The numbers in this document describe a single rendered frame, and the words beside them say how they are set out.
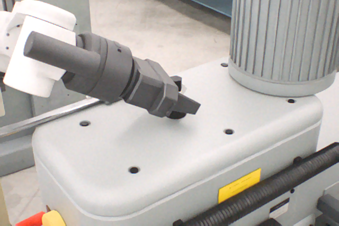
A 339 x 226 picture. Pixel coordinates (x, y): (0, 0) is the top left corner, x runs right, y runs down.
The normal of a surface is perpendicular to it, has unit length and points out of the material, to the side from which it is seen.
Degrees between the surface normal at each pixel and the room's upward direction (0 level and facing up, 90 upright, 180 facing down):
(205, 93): 0
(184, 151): 0
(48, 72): 75
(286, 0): 90
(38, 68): 70
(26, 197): 0
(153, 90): 90
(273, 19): 90
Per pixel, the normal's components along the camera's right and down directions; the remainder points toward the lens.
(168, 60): 0.00, -0.86
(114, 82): 0.37, 0.45
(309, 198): 0.59, 0.40
